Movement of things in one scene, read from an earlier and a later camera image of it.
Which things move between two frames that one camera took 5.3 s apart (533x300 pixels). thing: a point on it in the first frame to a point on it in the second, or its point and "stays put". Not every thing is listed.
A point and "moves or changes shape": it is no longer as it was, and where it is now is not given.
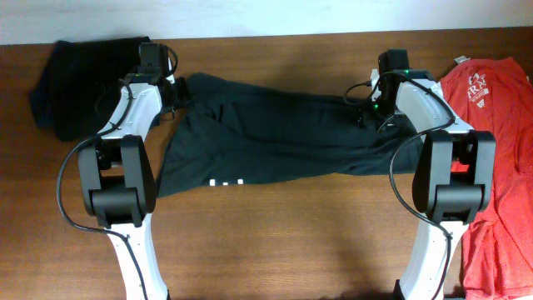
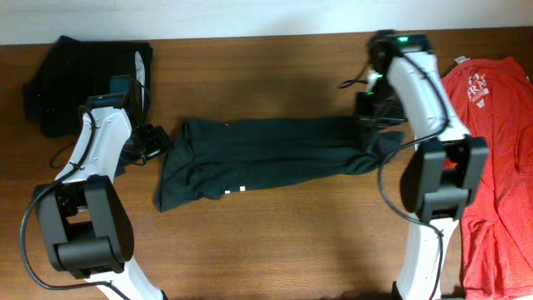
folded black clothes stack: [79, 89] stays put
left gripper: [184, 95] to [159, 142]
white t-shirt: [461, 58] stays put
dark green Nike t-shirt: [227, 132] moves or changes shape
